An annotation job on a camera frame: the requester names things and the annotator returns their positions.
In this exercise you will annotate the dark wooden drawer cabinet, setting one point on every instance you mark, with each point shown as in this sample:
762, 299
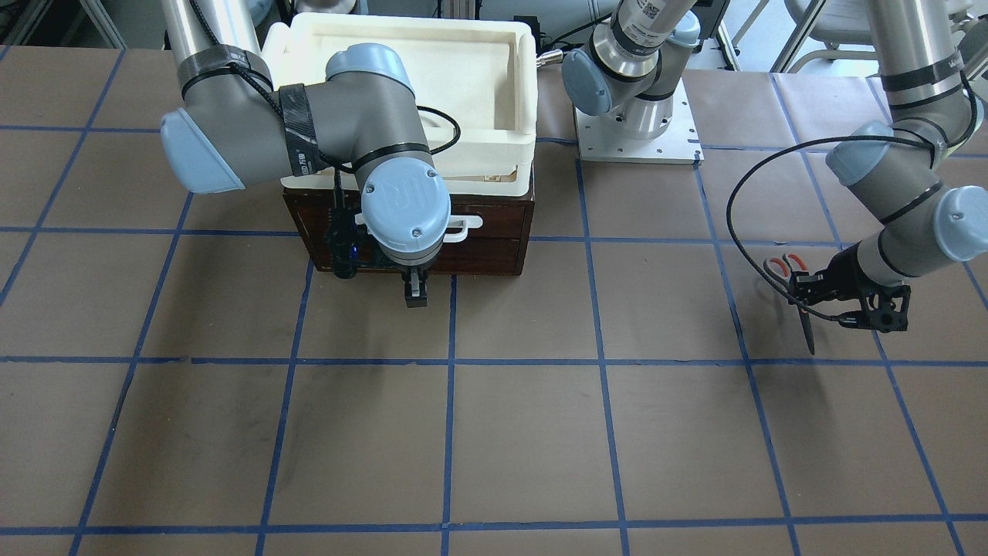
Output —
497, 248

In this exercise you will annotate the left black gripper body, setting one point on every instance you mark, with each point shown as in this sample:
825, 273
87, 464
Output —
847, 276

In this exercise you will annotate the orange grey handled scissors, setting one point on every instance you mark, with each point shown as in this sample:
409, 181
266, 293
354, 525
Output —
783, 270

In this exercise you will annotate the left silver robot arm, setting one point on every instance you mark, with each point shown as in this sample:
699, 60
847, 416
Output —
639, 53

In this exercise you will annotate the wooden drawer with white handle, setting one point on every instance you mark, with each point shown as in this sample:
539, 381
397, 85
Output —
507, 221

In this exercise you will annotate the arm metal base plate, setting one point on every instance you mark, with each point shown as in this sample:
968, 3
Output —
641, 131

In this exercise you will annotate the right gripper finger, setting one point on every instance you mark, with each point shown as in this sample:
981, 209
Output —
421, 287
410, 279

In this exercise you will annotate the grey chair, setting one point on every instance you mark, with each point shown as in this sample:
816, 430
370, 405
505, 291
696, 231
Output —
835, 24

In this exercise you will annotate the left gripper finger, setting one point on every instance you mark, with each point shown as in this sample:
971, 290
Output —
803, 279
805, 299

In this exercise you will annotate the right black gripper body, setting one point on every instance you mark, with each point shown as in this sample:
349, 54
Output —
415, 286

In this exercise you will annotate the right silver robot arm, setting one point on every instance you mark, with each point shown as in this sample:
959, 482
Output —
236, 128

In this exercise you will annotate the white foam tray box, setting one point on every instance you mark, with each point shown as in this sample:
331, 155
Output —
480, 73

